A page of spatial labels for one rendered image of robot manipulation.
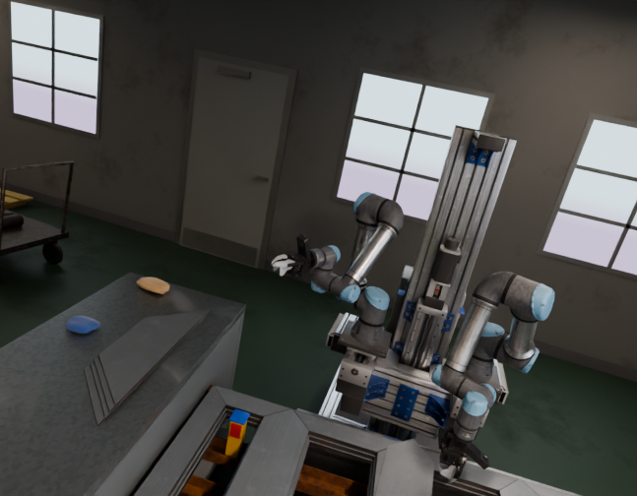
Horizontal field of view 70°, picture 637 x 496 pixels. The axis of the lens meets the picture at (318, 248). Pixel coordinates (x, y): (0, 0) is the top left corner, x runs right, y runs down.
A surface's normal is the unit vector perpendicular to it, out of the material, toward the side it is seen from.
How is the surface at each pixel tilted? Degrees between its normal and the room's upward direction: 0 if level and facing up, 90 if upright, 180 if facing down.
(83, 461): 0
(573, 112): 90
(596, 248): 90
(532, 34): 90
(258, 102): 90
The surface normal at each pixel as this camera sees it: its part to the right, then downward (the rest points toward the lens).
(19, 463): 0.19, -0.92
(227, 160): -0.27, 0.27
